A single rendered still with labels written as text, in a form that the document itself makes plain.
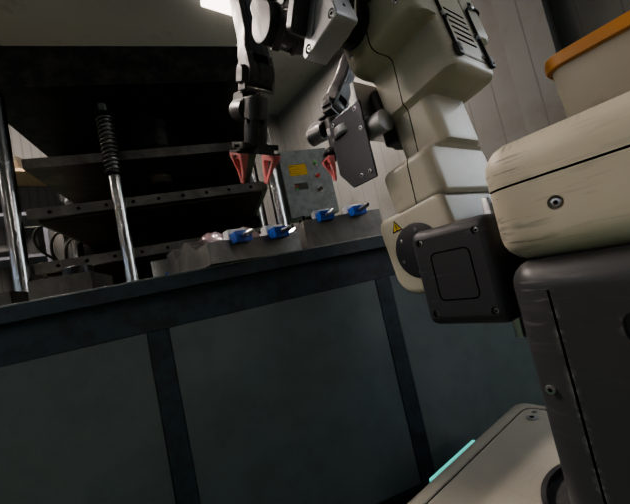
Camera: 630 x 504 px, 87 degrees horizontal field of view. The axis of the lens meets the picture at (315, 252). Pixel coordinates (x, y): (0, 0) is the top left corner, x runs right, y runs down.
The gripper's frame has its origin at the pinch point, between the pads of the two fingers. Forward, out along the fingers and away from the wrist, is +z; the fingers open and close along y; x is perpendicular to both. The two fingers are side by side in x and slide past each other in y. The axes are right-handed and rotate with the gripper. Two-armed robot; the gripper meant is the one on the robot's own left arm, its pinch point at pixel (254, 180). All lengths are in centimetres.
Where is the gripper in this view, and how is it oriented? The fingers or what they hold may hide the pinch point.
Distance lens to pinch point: 89.8
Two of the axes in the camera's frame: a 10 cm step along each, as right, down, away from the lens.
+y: -7.9, 1.2, -6.0
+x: 6.1, 2.7, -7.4
